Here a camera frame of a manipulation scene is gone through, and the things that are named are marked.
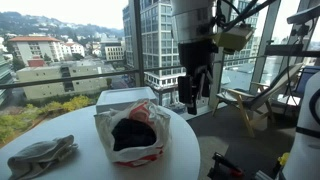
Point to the black red floor tool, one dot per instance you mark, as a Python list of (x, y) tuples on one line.
[(223, 166)]

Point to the grey window post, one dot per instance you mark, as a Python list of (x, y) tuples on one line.
[(216, 80), (266, 33)]

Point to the dark window handrail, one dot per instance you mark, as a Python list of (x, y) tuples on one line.
[(66, 78)]

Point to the black stand crossbar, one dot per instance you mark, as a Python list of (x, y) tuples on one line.
[(283, 50)]

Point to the small yellow object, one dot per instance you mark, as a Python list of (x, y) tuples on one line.
[(284, 159)]

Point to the wooden lounge chair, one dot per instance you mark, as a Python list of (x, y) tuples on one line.
[(246, 100)]

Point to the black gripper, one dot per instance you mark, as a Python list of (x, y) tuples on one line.
[(195, 55)]

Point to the blue fabric seat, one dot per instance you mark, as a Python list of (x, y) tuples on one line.
[(301, 80)]

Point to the white rectangular box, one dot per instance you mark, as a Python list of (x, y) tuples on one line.
[(123, 96)]

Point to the dark blue cloth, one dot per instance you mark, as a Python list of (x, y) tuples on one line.
[(133, 135)]

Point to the white red plastic bag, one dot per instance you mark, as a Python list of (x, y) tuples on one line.
[(140, 158)]

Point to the beige wrist camera box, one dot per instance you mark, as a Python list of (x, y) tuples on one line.
[(235, 38)]

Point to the dark window mullion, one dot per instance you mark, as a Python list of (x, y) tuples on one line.
[(138, 40)]

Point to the grey window base frame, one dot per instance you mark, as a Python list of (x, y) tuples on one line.
[(201, 113)]

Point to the grey crumpled cloth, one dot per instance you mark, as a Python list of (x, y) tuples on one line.
[(36, 155)]

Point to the grey camera on stand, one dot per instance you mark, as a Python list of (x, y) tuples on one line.
[(305, 15)]

